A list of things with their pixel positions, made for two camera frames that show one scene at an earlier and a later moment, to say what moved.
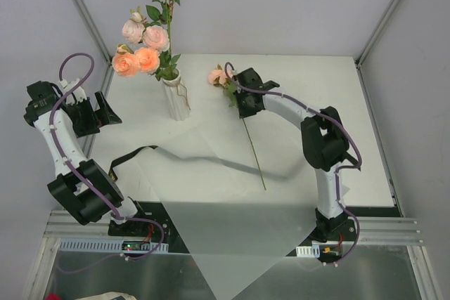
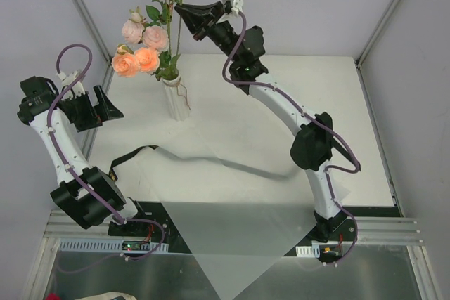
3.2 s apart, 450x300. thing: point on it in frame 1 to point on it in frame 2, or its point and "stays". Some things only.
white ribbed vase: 178,98 stays
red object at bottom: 53,296 stays
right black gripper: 241,93 to 205,24
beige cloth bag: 108,296 stays
